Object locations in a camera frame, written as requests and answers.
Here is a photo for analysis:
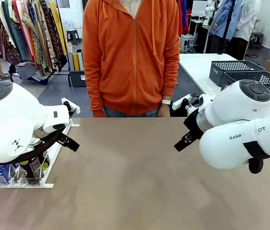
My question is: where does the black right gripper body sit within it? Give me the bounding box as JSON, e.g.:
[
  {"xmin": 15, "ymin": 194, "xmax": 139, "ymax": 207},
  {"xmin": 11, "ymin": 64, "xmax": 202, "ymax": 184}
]
[{"xmin": 183, "ymin": 110, "xmax": 205, "ymax": 144}]

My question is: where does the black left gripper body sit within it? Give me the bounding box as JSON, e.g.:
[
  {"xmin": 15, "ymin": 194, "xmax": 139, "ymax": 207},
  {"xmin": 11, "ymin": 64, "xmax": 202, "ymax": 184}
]
[{"xmin": 56, "ymin": 131, "xmax": 69, "ymax": 145}]

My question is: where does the person's right forearm orange sleeve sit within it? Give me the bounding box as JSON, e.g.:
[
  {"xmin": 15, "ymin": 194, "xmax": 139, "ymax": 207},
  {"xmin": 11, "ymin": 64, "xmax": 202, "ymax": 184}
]
[{"xmin": 84, "ymin": 69, "xmax": 106, "ymax": 118}]

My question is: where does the person's left forearm orange sleeve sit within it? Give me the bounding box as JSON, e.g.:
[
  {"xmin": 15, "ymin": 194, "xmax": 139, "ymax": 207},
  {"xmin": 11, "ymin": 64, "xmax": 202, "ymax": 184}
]
[{"xmin": 161, "ymin": 55, "xmax": 181, "ymax": 101}]

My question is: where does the person's left hand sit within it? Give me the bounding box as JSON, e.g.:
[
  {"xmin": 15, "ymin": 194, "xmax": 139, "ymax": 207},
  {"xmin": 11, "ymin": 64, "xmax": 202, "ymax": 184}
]
[{"xmin": 158, "ymin": 104, "xmax": 172, "ymax": 118}]

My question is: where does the black drink can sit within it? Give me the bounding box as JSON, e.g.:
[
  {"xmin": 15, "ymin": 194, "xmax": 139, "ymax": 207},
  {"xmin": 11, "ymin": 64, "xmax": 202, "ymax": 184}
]
[
  {"xmin": 17, "ymin": 146, "xmax": 44, "ymax": 185},
  {"xmin": 29, "ymin": 137, "xmax": 51, "ymax": 171}
]

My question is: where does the white side table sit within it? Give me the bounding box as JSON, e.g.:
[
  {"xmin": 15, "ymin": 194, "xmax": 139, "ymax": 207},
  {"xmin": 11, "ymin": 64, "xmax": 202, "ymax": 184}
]
[{"xmin": 178, "ymin": 53, "xmax": 270, "ymax": 108}]

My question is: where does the grey storage bin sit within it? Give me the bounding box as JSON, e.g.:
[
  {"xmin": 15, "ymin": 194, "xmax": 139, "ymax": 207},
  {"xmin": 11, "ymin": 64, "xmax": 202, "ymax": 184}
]
[{"xmin": 68, "ymin": 69, "xmax": 87, "ymax": 88}]

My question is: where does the grey cloth pile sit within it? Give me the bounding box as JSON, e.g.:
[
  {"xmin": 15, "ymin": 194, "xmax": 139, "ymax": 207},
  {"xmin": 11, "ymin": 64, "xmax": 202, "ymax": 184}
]
[{"xmin": 16, "ymin": 61, "xmax": 53, "ymax": 85}]

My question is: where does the pale grey fabric roll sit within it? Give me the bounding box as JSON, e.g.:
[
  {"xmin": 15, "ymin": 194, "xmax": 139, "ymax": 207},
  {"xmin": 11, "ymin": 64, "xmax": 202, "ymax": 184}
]
[{"xmin": 68, "ymin": 53, "xmax": 75, "ymax": 71}]

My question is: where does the white fabric roll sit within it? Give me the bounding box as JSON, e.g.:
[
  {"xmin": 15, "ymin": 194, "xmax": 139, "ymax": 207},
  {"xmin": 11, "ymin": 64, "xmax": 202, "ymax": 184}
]
[{"xmin": 78, "ymin": 51, "xmax": 85, "ymax": 71}]

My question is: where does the white computer case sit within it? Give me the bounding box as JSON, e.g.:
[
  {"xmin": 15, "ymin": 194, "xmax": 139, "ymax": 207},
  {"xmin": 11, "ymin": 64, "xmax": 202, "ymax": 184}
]
[{"xmin": 180, "ymin": 34, "xmax": 196, "ymax": 54}]

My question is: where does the person in orange hoodie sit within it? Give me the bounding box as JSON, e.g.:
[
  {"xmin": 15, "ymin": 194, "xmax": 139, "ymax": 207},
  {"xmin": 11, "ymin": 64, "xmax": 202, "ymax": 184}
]
[{"xmin": 82, "ymin": 0, "xmax": 181, "ymax": 118}]

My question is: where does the black plastic stool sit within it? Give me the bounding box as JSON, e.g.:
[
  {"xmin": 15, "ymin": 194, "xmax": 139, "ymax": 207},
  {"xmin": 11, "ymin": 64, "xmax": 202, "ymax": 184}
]
[{"xmin": 66, "ymin": 29, "xmax": 81, "ymax": 45}]

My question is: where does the black stand pole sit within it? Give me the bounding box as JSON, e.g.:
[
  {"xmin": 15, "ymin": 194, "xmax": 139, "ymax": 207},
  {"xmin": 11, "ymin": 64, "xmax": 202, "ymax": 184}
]
[{"xmin": 217, "ymin": 0, "xmax": 236, "ymax": 55}]

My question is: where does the rack of colourful hanging garments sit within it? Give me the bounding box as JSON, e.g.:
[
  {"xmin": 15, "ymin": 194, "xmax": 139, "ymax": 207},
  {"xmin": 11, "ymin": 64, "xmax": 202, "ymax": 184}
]
[{"xmin": 0, "ymin": 0, "xmax": 65, "ymax": 72}]

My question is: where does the grey stool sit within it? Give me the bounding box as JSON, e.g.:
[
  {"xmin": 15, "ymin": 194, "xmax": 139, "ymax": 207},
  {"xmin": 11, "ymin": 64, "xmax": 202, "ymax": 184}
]
[{"xmin": 249, "ymin": 29, "xmax": 265, "ymax": 46}]

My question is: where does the red hanging garment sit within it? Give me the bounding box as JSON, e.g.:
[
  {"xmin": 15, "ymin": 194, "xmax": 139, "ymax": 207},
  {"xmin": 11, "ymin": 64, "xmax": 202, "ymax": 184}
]
[{"xmin": 177, "ymin": 0, "xmax": 186, "ymax": 36}]

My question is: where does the blue hanging shirt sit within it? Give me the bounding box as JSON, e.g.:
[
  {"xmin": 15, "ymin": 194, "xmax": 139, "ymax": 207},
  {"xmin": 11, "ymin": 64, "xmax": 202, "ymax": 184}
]
[{"xmin": 208, "ymin": 0, "xmax": 236, "ymax": 40}]

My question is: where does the yellow hanging garment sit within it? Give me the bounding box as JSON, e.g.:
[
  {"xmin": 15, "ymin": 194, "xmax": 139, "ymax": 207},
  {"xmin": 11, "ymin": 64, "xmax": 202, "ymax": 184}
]
[{"xmin": 49, "ymin": 0, "xmax": 68, "ymax": 57}]

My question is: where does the white mannequin torso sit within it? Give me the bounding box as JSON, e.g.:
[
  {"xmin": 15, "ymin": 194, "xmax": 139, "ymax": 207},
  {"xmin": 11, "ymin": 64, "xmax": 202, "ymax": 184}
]
[{"xmin": 205, "ymin": 0, "xmax": 216, "ymax": 19}]

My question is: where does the white hanging shirt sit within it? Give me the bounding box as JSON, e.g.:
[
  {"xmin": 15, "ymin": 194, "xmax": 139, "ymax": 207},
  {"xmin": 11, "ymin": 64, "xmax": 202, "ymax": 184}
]
[{"xmin": 233, "ymin": 0, "xmax": 261, "ymax": 42}]

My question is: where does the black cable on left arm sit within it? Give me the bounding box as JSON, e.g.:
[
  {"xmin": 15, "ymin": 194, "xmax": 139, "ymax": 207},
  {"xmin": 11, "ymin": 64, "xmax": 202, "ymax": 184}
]
[{"xmin": 0, "ymin": 131, "xmax": 63, "ymax": 166}]

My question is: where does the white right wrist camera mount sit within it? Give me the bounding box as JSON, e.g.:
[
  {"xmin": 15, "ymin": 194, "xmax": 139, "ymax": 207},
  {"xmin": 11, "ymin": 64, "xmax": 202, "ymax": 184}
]
[{"xmin": 172, "ymin": 94, "xmax": 199, "ymax": 112}]

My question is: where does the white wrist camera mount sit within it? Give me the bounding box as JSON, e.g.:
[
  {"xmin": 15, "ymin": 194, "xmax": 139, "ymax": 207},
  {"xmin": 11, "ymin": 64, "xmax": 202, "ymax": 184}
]
[
  {"xmin": 61, "ymin": 97, "xmax": 81, "ymax": 118},
  {"xmin": 172, "ymin": 94, "xmax": 199, "ymax": 112}
]

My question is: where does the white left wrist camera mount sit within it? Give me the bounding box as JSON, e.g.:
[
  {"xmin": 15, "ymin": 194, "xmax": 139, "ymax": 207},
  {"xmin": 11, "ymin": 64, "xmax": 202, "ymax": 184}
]
[{"xmin": 61, "ymin": 97, "xmax": 81, "ymax": 118}]

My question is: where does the white wire can dispenser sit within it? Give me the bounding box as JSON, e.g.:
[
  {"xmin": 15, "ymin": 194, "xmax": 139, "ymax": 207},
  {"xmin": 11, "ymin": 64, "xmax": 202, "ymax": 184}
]
[{"xmin": 0, "ymin": 117, "xmax": 81, "ymax": 189}]

